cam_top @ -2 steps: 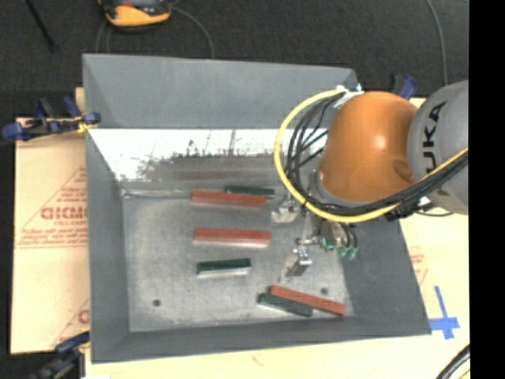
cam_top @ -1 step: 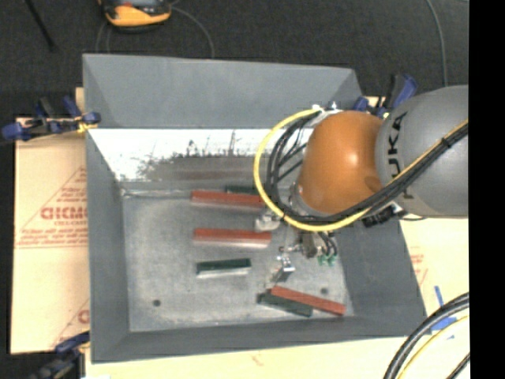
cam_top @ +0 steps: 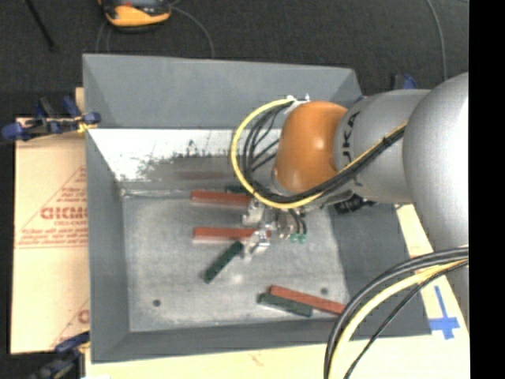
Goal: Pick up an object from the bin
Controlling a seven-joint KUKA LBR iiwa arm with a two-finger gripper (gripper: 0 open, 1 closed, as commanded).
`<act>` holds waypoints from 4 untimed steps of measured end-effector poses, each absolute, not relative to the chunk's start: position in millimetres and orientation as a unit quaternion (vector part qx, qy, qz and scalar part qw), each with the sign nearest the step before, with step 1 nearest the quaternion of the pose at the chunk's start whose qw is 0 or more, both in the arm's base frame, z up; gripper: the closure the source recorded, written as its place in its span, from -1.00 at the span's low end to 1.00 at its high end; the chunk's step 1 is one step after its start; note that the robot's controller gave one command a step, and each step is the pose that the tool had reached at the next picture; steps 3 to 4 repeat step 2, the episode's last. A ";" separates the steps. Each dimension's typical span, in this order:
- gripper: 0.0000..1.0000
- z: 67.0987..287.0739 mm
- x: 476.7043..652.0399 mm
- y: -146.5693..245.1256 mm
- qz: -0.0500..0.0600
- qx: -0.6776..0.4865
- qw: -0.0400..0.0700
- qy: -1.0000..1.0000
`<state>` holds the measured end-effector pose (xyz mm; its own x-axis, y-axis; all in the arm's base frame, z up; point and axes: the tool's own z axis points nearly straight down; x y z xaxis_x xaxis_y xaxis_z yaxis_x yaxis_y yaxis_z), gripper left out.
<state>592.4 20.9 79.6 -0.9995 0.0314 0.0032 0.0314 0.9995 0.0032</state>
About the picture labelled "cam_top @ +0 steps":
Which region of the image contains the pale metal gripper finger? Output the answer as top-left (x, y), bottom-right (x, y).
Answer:
top-left (241, 229), bottom-right (272, 261)
top-left (241, 201), bottom-right (264, 227)

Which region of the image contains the red-brown flat block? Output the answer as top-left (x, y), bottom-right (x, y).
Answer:
top-left (189, 189), bottom-right (254, 212)
top-left (267, 284), bottom-right (348, 317)
top-left (192, 226), bottom-right (273, 246)

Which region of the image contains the dark green flat block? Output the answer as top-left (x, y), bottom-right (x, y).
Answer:
top-left (202, 239), bottom-right (245, 285)
top-left (256, 292), bottom-right (314, 318)

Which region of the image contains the grey metal bin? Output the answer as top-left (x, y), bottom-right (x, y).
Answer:
top-left (81, 53), bottom-right (432, 362)

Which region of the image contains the brown cardboard board, red print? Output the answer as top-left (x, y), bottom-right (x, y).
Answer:
top-left (9, 116), bottom-right (92, 355)

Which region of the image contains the black cylinder on white bracket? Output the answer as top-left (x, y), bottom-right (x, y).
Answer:
top-left (334, 194), bottom-right (376, 215)

